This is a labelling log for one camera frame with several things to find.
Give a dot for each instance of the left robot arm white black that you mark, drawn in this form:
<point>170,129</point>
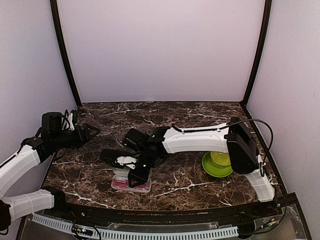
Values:
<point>58,131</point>

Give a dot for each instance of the white slotted cable duct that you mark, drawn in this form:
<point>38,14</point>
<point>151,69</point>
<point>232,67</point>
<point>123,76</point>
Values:
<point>117,231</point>

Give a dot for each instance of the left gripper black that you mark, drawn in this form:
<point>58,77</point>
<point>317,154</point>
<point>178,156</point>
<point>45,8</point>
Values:
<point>82,139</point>

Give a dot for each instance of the green plate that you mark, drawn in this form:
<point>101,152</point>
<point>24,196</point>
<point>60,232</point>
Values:
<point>214,170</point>

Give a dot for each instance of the right black frame post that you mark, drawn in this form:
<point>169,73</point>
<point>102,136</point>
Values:
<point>258,52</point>

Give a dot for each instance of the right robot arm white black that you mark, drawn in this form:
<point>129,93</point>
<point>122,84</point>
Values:
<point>232,138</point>

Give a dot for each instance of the black front rail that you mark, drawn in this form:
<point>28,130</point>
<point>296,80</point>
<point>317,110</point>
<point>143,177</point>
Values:
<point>239,214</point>

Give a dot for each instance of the left black frame post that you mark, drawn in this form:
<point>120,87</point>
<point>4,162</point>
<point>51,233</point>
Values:
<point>63,51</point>

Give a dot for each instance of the black frame post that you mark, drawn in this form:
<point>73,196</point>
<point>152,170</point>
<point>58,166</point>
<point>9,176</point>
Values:
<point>63,51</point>
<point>258,52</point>

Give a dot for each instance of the pink translucent sunglasses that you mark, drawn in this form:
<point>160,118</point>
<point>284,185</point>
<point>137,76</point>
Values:
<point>121,183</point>

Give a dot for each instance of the black glasses case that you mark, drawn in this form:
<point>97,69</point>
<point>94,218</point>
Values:
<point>110,156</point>

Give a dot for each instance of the green bowl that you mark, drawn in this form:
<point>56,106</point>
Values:
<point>220,159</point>

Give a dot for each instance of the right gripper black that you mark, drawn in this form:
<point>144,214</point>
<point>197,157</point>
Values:
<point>134,176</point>

